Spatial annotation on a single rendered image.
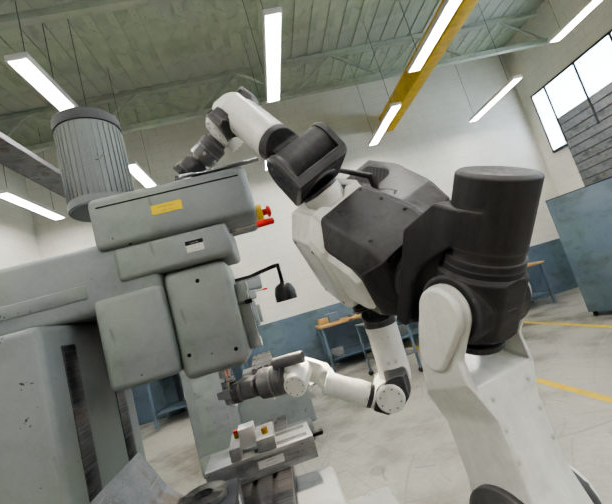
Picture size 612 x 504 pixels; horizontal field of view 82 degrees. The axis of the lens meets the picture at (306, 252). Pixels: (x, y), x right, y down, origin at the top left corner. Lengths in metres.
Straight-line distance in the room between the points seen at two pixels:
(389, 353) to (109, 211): 0.89
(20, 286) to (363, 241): 0.97
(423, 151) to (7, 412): 8.83
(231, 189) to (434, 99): 9.08
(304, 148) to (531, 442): 0.64
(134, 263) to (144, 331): 0.20
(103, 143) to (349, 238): 0.90
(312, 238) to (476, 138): 9.32
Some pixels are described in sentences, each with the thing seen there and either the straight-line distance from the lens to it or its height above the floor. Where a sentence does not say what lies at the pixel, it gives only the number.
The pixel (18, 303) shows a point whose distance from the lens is 1.26.
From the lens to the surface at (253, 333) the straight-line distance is 1.14.
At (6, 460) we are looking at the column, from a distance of 1.16.
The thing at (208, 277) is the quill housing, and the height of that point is 1.58.
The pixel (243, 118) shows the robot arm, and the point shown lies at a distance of 0.87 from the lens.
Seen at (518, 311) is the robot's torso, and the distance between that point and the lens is 0.62.
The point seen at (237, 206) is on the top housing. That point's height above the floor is 1.76.
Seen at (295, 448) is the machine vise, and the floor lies 0.99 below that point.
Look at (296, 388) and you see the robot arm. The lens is 1.04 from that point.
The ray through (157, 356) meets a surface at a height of 1.40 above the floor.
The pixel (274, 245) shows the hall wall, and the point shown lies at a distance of 7.78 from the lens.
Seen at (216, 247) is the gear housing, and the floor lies 1.66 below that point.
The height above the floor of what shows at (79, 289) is 1.64.
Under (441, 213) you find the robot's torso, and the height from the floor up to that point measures 1.50.
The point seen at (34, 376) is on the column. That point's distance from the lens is 1.10.
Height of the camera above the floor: 1.44
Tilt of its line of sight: 8 degrees up
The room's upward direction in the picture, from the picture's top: 16 degrees counter-clockwise
